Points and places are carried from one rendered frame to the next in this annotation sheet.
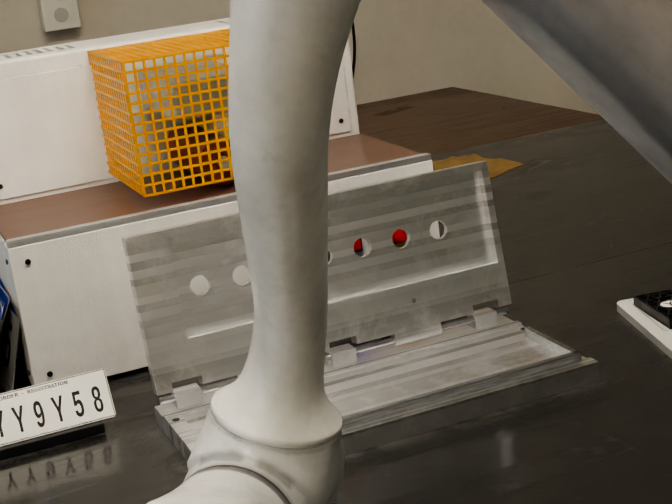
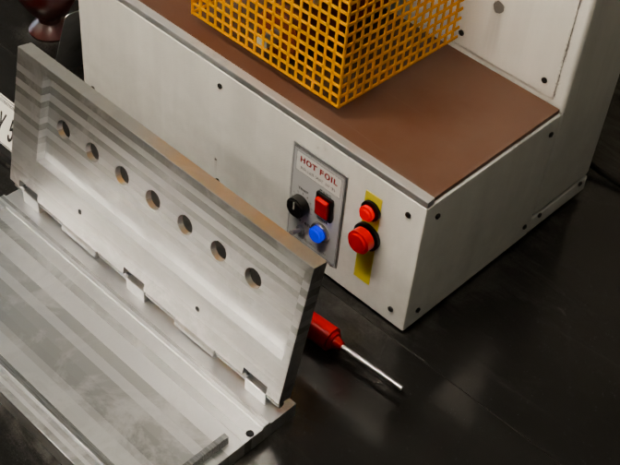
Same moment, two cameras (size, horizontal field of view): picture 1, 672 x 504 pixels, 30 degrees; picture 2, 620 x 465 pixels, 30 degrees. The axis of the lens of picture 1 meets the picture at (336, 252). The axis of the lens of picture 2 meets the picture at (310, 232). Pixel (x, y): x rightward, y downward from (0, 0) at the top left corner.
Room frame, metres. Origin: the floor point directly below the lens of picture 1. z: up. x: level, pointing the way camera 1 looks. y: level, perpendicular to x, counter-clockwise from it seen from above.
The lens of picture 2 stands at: (1.09, -0.81, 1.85)
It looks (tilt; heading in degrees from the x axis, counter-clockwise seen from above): 44 degrees down; 61
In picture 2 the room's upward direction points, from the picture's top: 6 degrees clockwise
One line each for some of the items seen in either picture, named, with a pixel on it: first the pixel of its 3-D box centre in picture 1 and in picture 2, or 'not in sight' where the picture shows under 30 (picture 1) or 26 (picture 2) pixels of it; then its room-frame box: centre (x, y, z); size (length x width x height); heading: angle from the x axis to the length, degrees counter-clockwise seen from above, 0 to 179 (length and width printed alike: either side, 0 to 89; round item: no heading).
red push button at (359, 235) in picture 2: (397, 231); (362, 239); (1.56, -0.08, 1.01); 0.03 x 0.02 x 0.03; 111
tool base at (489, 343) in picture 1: (373, 386); (77, 333); (1.27, -0.02, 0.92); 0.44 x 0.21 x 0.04; 111
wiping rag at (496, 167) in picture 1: (463, 164); not in sight; (2.36, -0.26, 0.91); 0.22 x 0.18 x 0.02; 31
